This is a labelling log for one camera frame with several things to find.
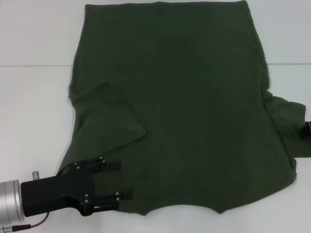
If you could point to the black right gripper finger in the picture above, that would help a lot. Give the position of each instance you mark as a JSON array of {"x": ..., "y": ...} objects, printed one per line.
[{"x": 307, "y": 131}]

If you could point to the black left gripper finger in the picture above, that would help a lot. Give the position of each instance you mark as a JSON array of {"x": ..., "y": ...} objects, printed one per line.
[
  {"x": 109, "y": 200},
  {"x": 109, "y": 165}
]

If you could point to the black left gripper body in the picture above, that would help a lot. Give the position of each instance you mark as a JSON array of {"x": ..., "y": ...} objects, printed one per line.
[{"x": 60, "y": 191}]

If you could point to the dark green t-shirt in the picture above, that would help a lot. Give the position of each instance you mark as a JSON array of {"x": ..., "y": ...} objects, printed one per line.
[{"x": 182, "y": 97}]

